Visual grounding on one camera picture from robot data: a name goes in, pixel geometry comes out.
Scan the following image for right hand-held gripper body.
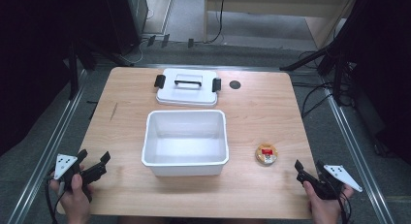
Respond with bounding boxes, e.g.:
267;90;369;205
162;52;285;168
309;164;364;201

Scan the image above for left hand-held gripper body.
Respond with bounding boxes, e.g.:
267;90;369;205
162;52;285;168
47;153;94;203

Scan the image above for white plastic storage box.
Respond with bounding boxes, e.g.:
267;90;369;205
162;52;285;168
141;109;230;177

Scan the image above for white lid with black handle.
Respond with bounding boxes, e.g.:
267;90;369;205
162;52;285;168
153;67;223;108

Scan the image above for person's right hand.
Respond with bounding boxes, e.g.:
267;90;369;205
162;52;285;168
303;180;355;224

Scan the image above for person's left hand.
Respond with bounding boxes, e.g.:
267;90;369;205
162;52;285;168
49;174;95;224

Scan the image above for black metal stand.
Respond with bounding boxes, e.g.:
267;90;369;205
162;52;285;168
66;39;98;101

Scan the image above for black tripod stand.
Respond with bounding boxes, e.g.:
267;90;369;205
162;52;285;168
279;36;357;106

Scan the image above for black cabinet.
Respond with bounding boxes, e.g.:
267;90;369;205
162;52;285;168
105;0;149;56

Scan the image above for light wooden furniture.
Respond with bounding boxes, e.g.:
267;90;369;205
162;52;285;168
203;0;361;49

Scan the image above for metal floor rail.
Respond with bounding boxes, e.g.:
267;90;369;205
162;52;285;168
6;68;89;224
321;78;396;224

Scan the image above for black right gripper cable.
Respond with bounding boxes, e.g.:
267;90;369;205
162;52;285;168
335;190;353;224

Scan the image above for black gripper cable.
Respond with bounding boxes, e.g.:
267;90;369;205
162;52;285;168
44;174;67;224
335;190;353;224

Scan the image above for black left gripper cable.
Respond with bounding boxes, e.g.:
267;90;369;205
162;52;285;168
44;174;67;224

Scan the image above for black floor cables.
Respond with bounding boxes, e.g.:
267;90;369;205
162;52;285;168
291;81;340;119

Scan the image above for white floor cable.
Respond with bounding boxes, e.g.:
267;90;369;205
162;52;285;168
127;39;145;65

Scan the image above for black hanging cable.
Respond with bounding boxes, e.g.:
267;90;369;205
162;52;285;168
203;0;226;45

